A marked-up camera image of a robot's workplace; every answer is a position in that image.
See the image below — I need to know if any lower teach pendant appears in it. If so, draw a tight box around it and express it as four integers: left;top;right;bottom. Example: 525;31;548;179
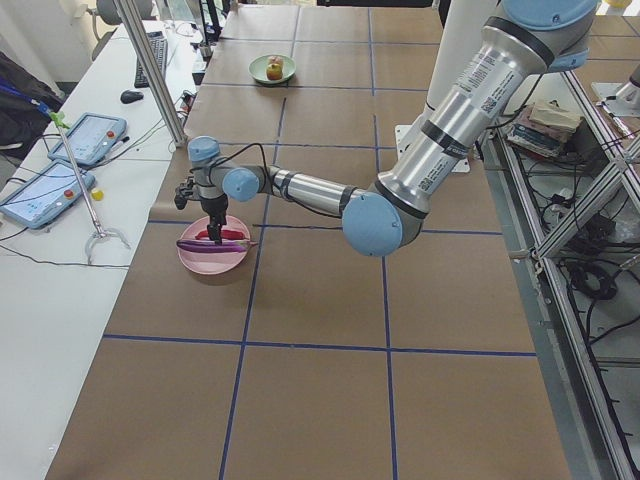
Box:
1;160;82;229

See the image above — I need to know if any left aluminium frame post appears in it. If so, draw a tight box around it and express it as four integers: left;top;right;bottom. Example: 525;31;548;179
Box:
114;0;188;148

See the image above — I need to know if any teach pendant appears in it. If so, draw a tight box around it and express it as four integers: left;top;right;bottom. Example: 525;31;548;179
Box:
52;112;127;167
1;160;82;229

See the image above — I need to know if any black keyboard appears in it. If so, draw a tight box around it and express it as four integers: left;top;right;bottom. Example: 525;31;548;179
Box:
133;37;170;89

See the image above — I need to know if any red chili pepper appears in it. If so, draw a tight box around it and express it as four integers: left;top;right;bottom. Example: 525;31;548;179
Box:
195;229;246;240

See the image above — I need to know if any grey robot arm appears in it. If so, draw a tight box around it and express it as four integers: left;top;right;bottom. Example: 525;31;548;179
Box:
174;1;597;257

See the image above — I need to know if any green plate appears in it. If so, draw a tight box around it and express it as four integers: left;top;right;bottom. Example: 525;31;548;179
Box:
249;54;297;85

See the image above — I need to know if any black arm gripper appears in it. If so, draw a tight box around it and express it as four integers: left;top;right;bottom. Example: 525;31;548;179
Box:
174;176;228;244

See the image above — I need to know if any purple eggplant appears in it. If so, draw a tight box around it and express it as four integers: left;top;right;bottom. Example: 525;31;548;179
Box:
176;239;256;253

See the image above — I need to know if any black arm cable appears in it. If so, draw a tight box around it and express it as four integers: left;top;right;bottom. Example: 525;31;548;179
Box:
207;142;269;174

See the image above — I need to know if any black computer mouse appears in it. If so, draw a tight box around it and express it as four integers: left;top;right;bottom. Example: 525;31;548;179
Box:
120;90;144;105

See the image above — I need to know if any upper teach pendant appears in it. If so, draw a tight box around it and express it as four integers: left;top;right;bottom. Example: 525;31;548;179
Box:
52;112;127;167

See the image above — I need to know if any stack of books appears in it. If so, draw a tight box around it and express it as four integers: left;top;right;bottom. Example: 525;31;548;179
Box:
506;101;583;158

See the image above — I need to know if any metal grabber stick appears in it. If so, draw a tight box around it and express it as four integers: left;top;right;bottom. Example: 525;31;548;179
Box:
48;111;131;266

